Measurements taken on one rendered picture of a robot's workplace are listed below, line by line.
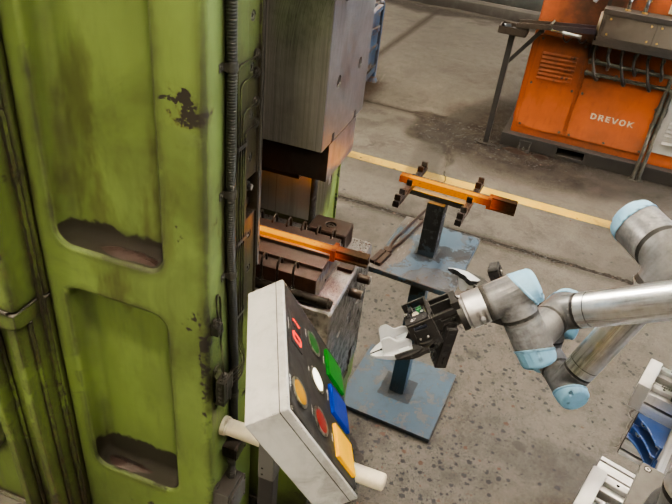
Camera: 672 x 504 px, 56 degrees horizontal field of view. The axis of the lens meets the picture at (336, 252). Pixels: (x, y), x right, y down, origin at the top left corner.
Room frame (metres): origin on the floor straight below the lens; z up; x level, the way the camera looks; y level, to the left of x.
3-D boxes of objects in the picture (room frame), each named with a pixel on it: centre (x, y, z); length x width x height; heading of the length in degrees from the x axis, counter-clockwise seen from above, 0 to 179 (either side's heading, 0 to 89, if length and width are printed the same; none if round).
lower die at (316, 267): (1.46, 0.22, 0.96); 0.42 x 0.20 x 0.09; 74
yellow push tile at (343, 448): (0.77, -0.05, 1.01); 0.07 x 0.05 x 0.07; 9
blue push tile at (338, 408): (0.86, -0.04, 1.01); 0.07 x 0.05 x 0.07; 9
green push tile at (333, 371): (0.96, -0.02, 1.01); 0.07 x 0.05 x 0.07; 9
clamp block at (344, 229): (1.59, 0.02, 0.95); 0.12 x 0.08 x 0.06; 74
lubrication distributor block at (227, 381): (1.08, 0.23, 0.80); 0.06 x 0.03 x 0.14; 164
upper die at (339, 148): (1.46, 0.22, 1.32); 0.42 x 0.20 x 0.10; 74
